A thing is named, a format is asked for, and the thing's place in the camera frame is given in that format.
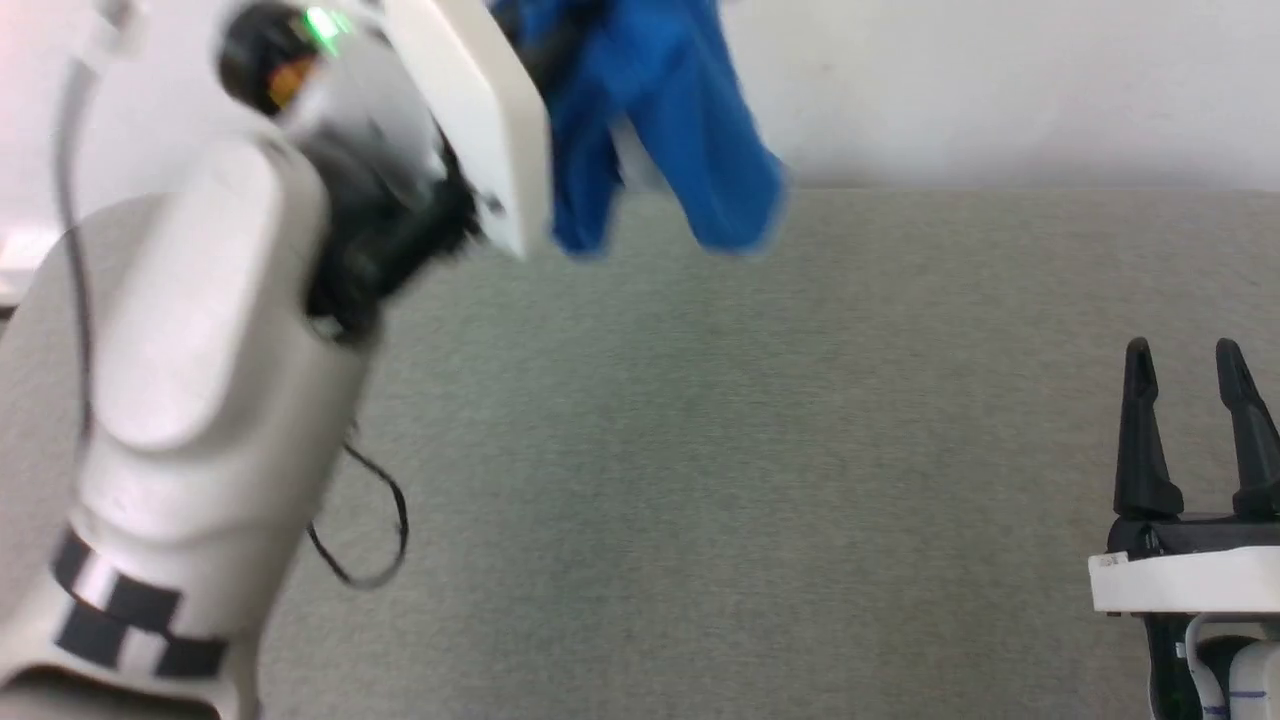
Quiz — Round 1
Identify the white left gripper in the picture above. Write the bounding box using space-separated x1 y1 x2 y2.
383 0 554 263

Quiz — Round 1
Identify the grey fabric sofa cushion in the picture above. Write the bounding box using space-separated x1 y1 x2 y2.
0 188 1280 720

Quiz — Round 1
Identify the blue garment with white trim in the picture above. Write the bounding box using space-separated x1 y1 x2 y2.
488 0 791 259

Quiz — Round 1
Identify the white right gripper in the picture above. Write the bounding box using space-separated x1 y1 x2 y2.
1088 338 1280 618

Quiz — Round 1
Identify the thin black cable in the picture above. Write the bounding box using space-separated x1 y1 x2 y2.
305 430 411 591
55 60 98 451

